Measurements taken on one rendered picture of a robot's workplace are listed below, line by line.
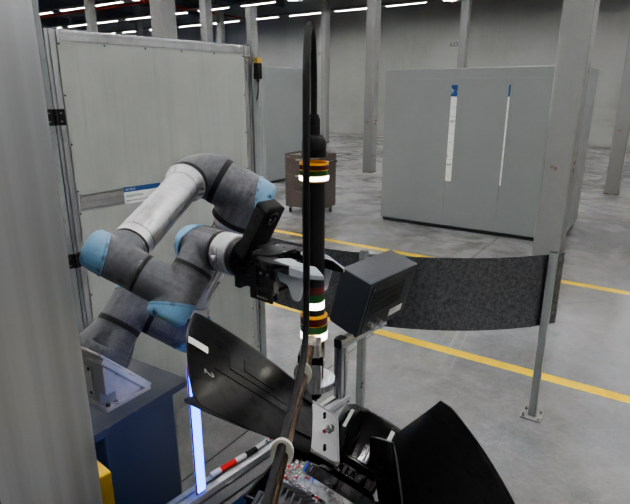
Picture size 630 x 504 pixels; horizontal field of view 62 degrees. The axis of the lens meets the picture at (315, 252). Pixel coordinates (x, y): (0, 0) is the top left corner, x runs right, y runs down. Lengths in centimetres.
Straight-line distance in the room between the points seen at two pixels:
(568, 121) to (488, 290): 247
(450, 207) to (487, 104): 137
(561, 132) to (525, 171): 191
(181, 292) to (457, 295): 203
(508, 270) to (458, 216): 437
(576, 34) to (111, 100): 371
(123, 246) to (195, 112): 193
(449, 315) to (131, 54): 200
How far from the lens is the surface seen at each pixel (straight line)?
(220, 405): 68
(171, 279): 96
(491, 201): 702
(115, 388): 142
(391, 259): 167
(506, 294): 290
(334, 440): 85
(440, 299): 280
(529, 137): 683
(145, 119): 270
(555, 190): 507
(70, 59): 254
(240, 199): 124
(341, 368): 159
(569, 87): 501
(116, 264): 97
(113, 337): 143
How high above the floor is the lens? 174
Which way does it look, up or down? 17 degrees down
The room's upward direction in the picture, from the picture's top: straight up
